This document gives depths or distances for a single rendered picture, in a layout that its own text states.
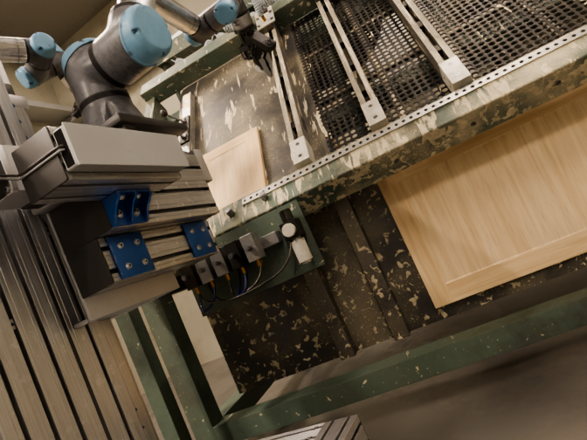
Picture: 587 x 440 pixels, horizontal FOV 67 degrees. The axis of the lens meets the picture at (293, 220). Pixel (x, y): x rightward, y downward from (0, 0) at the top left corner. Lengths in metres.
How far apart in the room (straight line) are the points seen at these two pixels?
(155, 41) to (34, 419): 0.75
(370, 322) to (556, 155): 0.88
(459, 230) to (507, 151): 0.32
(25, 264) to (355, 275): 1.17
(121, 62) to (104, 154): 0.35
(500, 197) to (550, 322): 0.45
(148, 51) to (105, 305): 0.53
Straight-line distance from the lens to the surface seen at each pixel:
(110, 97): 1.10
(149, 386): 1.68
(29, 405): 0.92
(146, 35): 1.05
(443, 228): 1.71
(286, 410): 1.72
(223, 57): 2.57
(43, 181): 0.77
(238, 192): 1.74
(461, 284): 1.74
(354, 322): 1.81
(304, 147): 1.61
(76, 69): 1.14
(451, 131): 1.50
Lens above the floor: 0.63
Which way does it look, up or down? 4 degrees up
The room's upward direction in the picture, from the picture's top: 24 degrees counter-clockwise
